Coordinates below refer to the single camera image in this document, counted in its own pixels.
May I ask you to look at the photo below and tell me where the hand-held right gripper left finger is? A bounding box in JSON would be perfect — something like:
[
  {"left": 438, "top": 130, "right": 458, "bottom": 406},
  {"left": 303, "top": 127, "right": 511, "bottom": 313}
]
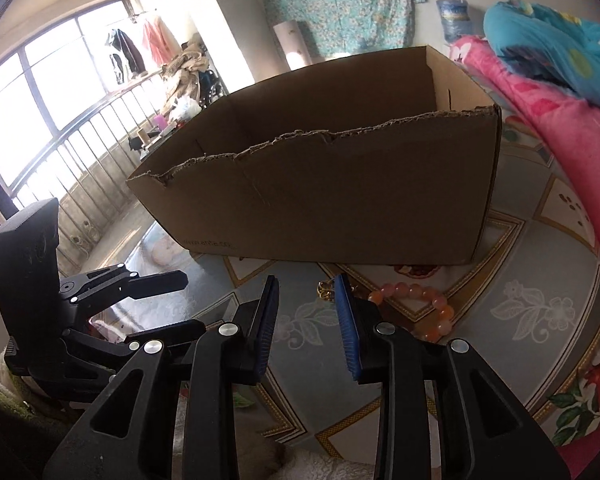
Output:
[{"left": 44, "top": 275, "right": 281, "bottom": 480}]

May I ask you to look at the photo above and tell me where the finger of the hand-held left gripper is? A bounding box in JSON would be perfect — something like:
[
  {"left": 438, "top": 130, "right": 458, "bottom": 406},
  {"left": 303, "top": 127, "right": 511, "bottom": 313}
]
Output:
[
  {"left": 59, "top": 264, "right": 190, "bottom": 316},
  {"left": 125, "top": 319, "right": 208, "bottom": 347}
]

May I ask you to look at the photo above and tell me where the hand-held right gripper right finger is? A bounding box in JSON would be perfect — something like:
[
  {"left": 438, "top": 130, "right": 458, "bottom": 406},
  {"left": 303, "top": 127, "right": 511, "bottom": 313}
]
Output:
[{"left": 334, "top": 275, "right": 563, "bottom": 480}]

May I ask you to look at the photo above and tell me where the pink bead bracelet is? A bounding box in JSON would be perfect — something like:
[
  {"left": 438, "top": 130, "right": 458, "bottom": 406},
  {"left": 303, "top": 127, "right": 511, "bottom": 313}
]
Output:
[{"left": 367, "top": 282, "right": 455, "bottom": 343}]

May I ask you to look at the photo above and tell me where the brown cardboard box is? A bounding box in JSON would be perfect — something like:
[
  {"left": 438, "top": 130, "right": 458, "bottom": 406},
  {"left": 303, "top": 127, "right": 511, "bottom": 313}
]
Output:
[{"left": 126, "top": 45, "right": 502, "bottom": 266}]

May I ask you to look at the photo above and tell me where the metal balcony railing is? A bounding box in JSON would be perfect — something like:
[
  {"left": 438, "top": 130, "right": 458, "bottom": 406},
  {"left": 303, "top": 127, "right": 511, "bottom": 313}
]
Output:
[{"left": 0, "top": 67, "right": 201, "bottom": 271}]

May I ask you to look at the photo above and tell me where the fruit print tablecloth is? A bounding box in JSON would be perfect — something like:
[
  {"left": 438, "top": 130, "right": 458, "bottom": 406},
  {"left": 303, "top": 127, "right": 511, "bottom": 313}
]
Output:
[{"left": 142, "top": 112, "right": 600, "bottom": 480}]

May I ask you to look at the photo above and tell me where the large window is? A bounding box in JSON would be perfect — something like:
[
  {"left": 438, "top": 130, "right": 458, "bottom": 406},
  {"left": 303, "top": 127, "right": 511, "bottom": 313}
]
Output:
[{"left": 0, "top": 0, "right": 176, "bottom": 201}]

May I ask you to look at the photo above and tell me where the pile of clothes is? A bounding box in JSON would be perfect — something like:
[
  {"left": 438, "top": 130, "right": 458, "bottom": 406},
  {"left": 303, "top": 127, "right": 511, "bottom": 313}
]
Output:
[{"left": 160, "top": 40, "right": 221, "bottom": 121}]

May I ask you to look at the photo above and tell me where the dark hanging jacket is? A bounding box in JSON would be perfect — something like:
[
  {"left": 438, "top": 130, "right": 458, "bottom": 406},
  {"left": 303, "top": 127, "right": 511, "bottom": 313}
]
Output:
[{"left": 105, "top": 27, "right": 146, "bottom": 86}]

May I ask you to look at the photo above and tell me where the pink hanging garment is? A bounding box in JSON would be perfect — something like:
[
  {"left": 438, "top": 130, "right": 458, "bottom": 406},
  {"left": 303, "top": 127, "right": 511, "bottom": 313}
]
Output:
[{"left": 142, "top": 15, "right": 173, "bottom": 68}]

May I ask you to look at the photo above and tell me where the pink floral blanket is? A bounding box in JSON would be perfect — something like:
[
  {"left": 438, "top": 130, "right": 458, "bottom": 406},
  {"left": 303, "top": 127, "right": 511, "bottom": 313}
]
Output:
[{"left": 450, "top": 35, "right": 600, "bottom": 480}]

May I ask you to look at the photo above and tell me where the teal floral curtain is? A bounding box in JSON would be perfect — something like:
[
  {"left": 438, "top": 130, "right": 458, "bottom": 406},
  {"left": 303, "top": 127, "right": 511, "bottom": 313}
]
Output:
[{"left": 256, "top": 0, "right": 427, "bottom": 63}]

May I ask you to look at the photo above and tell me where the blue water bottle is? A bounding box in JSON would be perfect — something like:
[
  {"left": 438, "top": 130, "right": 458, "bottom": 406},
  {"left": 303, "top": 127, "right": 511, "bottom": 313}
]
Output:
[{"left": 436, "top": 0, "right": 473, "bottom": 43}]

